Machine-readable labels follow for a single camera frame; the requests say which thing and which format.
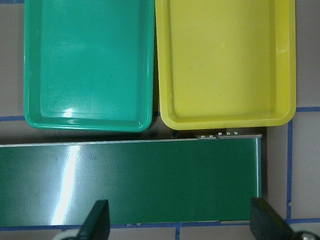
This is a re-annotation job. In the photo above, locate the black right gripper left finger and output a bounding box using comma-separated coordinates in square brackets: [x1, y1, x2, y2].
[77, 199, 110, 240]

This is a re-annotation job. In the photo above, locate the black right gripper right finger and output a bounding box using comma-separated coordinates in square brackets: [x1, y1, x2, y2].
[250, 197, 300, 240]

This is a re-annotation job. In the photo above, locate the green conveyor belt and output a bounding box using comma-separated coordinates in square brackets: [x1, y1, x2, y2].
[0, 134, 262, 228]

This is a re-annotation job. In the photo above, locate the green plastic tray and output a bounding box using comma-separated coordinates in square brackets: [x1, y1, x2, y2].
[23, 0, 155, 133]

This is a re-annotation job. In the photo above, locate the yellow plastic tray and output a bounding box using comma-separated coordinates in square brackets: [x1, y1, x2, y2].
[155, 0, 296, 130]

